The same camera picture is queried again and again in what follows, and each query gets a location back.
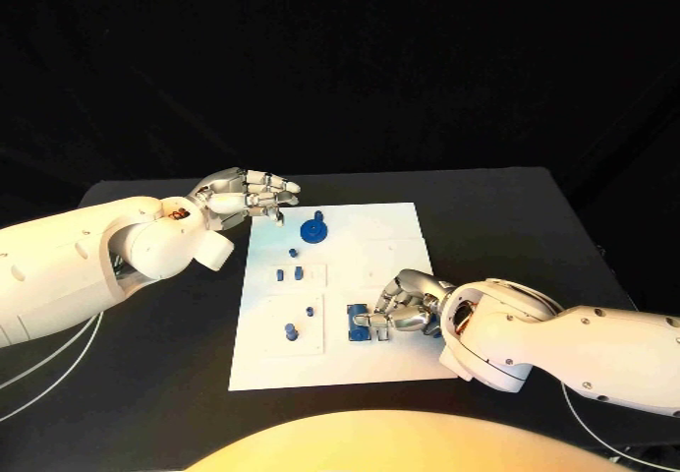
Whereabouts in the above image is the blue gear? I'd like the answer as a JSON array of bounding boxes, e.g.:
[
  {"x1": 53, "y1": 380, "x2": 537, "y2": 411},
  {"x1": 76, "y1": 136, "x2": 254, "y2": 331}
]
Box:
[{"x1": 299, "y1": 218, "x2": 329, "y2": 245}]

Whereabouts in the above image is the white task board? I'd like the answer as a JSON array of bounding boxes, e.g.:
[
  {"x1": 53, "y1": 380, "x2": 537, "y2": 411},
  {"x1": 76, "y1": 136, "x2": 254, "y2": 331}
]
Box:
[{"x1": 227, "y1": 202, "x2": 460, "y2": 392}]

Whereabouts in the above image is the white cable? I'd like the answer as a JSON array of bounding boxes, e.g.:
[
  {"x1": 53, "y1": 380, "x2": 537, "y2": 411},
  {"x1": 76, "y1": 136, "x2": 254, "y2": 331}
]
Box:
[
  {"x1": 0, "y1": 311, "x2": 106, "y2": 423},
  {"x1": 560, "y1": 381, "x2": 680, "y2": 472},
  {"x1": 0, "y1": 313, "x2": 101, "y2": 390}
]

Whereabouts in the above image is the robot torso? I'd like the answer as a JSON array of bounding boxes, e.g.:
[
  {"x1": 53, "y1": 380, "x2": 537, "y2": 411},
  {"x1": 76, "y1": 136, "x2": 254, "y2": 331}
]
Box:
[{"x1": 184, "y1": 409, "x2": 637, "y2": 472}]

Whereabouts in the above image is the blue block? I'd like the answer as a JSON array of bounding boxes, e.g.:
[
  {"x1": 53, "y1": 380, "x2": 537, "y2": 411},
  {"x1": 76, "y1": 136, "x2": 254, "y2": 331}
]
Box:
[{"x1": 346, "y1": 303, "x2": 375, "y2": 342}]

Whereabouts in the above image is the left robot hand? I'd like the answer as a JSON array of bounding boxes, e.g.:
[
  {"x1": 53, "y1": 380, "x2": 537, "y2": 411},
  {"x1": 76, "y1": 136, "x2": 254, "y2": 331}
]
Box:
[{"x1": 188, "y1": 166, "x2": 302, "y2": 232}]

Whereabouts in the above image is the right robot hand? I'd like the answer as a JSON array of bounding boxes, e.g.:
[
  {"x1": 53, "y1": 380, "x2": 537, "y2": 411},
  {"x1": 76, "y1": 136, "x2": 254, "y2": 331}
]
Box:
[{"x1": 349, "y1": 268, "x2": 459, "y2": 336}]

